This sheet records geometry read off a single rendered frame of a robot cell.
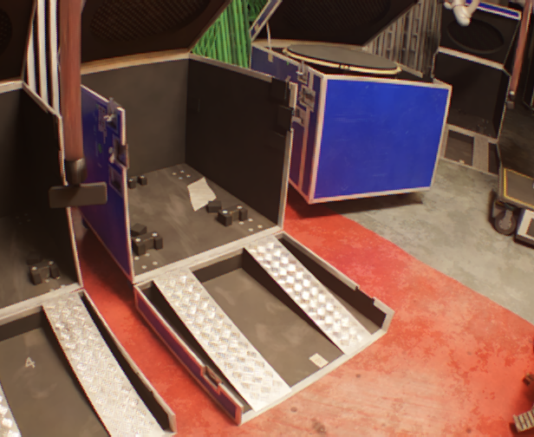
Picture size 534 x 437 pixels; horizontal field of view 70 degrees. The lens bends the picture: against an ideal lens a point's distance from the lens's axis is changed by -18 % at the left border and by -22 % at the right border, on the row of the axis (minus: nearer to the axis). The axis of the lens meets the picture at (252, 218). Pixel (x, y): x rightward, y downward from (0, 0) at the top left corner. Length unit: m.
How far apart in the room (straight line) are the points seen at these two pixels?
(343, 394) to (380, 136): 1.62
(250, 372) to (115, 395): 0.55
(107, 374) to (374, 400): 1.08
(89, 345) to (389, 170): 2.11
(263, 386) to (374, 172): 1.64
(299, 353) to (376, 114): 1.49
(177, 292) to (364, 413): 0.97
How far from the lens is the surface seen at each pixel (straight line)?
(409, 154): 3.05
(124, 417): 1.71
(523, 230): 3.36
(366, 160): 2.85
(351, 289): 2.22
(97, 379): 1.79
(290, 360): 1.94
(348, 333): 2.09
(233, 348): 1.89
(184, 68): 2.93
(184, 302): 2.00
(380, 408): 1.87
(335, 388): 1.89
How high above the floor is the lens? 1.44
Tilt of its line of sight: 30 degrees down
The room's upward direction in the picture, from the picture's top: 4 degrees clockwise
